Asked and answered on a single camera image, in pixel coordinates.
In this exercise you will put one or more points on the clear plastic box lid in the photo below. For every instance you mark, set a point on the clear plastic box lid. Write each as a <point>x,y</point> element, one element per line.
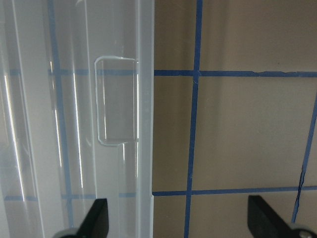
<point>76,116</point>

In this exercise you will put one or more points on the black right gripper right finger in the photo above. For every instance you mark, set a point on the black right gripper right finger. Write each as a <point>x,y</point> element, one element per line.
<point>264,222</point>

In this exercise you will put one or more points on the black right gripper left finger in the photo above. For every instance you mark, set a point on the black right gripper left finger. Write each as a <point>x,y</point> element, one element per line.
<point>96,222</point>

